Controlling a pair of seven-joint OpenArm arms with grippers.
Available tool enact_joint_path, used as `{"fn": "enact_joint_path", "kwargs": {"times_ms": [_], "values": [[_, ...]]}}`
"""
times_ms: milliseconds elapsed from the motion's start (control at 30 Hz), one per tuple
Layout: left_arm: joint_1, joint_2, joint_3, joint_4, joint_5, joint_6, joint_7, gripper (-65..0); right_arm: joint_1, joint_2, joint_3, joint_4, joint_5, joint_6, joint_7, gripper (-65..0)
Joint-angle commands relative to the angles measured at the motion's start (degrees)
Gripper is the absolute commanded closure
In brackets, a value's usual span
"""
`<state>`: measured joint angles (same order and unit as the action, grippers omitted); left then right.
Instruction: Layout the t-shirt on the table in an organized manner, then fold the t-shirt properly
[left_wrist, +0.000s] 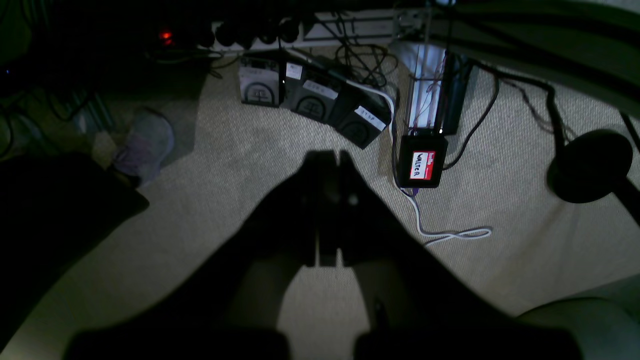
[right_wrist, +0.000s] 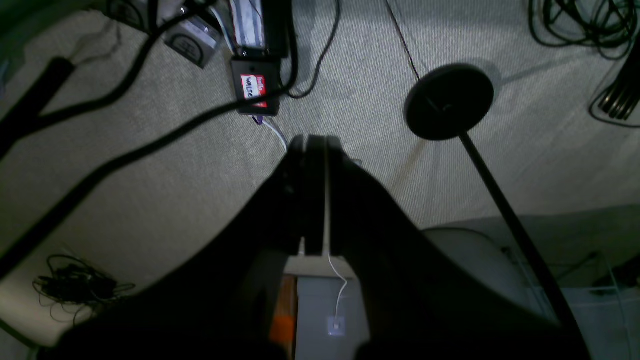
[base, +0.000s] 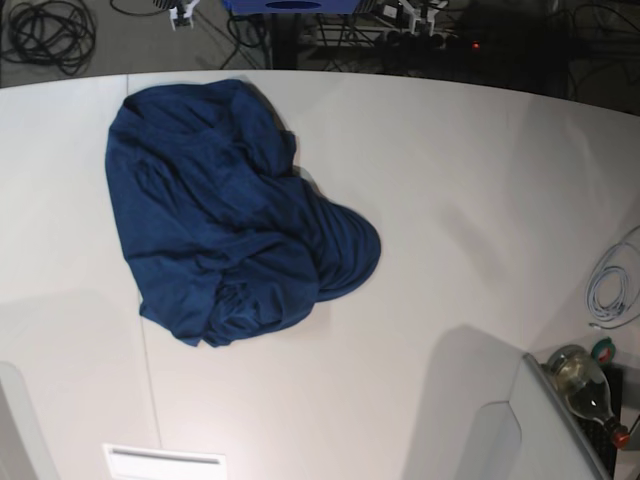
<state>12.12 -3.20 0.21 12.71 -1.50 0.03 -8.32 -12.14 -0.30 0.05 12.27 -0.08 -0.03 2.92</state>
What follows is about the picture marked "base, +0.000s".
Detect dark blue t-shirt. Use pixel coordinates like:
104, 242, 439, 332
105, 79, 381, 347

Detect black power strip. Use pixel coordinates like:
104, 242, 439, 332
383, 30, 502, 56

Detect blue plastic crate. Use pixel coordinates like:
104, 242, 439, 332
224, 0, 360, 15

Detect green tape roll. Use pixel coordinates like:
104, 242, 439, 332
591, 337, 617, 366

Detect clear glass bottle red cap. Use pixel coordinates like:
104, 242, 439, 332
545, 345, 630, 449

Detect black table leg post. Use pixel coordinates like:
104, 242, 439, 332
270, 13, 301, 70

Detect light blue coiled cable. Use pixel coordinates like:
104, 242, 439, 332
585, 237, 640, 330

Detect black coiled floor cables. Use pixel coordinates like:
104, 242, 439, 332
0, 0, 98, 77

